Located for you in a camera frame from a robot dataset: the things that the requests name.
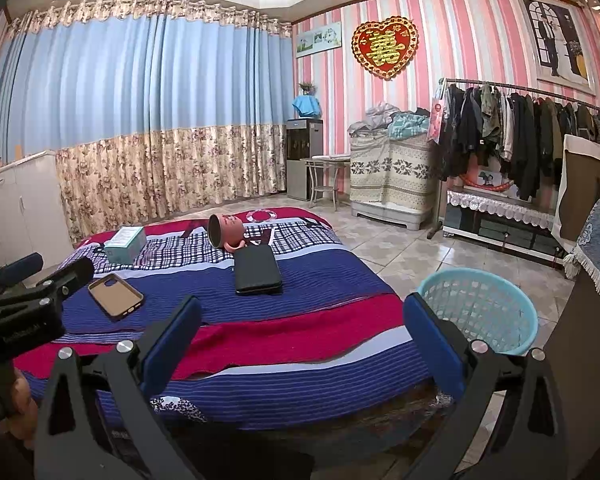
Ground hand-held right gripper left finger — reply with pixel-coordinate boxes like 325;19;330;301
32;296;203;480

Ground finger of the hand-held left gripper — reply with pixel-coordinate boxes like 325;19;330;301
37;257;95;301
0;253;45;291

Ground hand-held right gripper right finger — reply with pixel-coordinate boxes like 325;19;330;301
403;292;576;480

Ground light blue plastic basket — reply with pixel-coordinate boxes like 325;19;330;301
416;268;539;356

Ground person's left hand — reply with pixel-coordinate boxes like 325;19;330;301
9;374;37;451

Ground brown phone case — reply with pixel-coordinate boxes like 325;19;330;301
87;272;146;322

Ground white low cabinet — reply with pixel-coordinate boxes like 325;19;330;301
0;150;76;281

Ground light blue cardboard box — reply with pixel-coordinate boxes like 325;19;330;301
103;226;147;265

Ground black leather wallet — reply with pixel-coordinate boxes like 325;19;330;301
234;244;284;296

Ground pink ceramic cup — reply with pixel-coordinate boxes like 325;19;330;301
207;213;247;251

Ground striped red blue blanket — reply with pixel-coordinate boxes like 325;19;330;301
10;205;456;441

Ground white black tv stand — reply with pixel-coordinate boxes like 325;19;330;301
442;187;569;266

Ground white storage chest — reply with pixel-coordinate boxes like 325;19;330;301
351;197;434;231

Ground white lace cloth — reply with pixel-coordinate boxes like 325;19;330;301
447;189;556;229

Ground brown wooden cabinet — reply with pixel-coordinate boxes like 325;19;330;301
545;260;600;480

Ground pink printed box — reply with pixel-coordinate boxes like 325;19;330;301
462;167;519;196

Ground beige patterned cover cloth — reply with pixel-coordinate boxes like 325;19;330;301
349;132;439;206

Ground blue floral curtain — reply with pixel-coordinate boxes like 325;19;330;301
0;0;296;241

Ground small metal side table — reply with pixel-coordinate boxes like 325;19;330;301
300;155;352;213

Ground teal plaid cloth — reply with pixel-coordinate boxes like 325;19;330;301
387;112;431;140

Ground cream cloth covered board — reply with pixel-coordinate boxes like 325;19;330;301
552;134;600;246

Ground grey water dispenser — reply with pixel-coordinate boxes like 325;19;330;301
286;118;325;202

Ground pink hanging bag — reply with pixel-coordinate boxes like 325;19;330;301
426;97;449;144

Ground row of hanging clothes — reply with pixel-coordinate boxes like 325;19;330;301
437;82;600;201

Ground grey crumpled clothes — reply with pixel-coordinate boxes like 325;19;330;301
349;102;401;136

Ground blue cloth cover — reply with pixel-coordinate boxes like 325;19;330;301
292;95;323;119

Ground metal clothes rack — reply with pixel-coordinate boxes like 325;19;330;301
427;77;600;239

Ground red gold heart decoration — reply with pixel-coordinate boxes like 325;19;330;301
351;16;420;80

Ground landscape wall picture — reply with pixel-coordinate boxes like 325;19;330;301
296;21;343;59

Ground framed wall poster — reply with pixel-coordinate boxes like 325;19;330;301
516;0;597;96

